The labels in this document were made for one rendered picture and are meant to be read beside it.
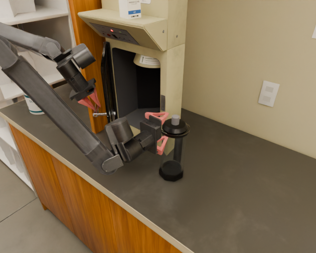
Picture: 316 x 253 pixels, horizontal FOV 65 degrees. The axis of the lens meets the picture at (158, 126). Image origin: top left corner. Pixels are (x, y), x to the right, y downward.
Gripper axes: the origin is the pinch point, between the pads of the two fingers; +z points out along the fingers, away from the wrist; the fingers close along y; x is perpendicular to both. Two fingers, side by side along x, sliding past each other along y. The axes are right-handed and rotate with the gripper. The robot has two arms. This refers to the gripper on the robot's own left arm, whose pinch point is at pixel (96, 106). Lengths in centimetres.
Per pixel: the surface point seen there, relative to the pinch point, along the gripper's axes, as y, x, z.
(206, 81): -46, -31, 30
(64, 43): 33, -127, -8
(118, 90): -6.1, -19.7, 6.4
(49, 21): 35, -138, -25
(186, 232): -12, 40, 36
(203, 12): -58, -35, -1
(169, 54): -33.1, 1.5, -4.6
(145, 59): -24.6, -8.4, -3.7
